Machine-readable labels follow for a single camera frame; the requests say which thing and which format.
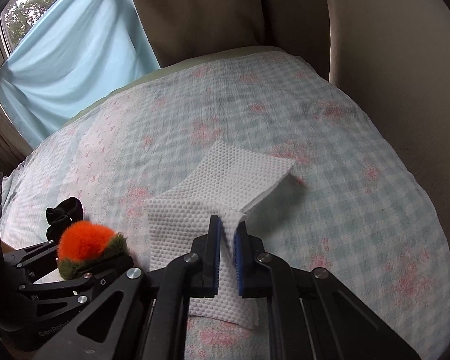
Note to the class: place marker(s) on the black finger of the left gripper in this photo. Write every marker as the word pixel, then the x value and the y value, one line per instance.
pixel 42 256

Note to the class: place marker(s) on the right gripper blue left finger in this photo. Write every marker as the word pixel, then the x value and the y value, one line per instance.
pixel 207 247

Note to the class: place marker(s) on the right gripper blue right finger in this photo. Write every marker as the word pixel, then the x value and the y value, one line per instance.
pixel 250 274

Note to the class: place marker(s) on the black hair scrunchie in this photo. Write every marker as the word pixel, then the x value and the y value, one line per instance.
pixel 62 217

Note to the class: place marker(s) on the orange fluffy pompom keychain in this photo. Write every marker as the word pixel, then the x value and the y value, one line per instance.
pixel 85 246

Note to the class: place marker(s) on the white embossed paper towel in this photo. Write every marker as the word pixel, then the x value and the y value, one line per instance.
pixel 228 182

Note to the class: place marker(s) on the checkered floral bed sheet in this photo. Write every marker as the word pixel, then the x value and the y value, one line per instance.
pixel 348 204

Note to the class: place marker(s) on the green mattress cover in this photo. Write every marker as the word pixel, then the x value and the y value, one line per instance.
pixel 177 67

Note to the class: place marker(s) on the brown right curtain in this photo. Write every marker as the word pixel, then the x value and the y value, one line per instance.
pixel 184 29

